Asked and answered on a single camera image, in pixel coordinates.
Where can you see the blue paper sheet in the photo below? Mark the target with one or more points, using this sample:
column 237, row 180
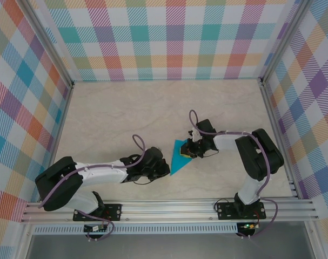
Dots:
column 177, row 162

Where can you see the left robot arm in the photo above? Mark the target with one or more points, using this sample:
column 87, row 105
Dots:
column 58, row 189

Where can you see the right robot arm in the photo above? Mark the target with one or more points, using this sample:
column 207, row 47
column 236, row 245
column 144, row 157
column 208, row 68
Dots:
column 261, row 153

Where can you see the grey metal panel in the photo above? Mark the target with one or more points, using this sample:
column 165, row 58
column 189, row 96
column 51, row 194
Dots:
column 166, row 246

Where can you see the small black circuit board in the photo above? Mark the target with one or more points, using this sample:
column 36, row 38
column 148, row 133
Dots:
column 94, row 228

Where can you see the small circuit board green light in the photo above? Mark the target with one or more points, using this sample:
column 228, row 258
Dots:
column 248, row 226

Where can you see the silver metal bracket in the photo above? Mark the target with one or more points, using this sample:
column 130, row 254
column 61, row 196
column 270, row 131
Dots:
column 192, row 135

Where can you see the long aluminium mounting rail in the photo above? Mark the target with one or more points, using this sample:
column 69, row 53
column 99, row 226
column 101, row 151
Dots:
column 166, row 209

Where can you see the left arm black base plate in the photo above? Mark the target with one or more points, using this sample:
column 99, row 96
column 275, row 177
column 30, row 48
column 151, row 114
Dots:
column 113, row 211

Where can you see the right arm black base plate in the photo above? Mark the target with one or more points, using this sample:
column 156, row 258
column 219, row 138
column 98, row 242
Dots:
column 226, row 211

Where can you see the aluminium side rail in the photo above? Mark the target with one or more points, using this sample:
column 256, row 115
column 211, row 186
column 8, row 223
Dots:
column 273, row 118
column 42, row 193

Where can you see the aluminium frame post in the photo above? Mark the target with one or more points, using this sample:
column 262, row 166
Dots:
column 49, row 46
column 284, row 43

